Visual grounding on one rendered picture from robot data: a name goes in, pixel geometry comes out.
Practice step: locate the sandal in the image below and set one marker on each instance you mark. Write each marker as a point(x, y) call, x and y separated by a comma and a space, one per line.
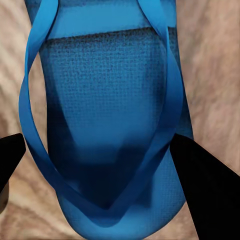
point(115, 98)

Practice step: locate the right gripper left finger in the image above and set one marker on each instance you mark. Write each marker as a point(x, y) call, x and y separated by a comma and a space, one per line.
point(12, 149)

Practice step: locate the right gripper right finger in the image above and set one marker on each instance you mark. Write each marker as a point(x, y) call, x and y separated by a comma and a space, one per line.
point(211, 189)

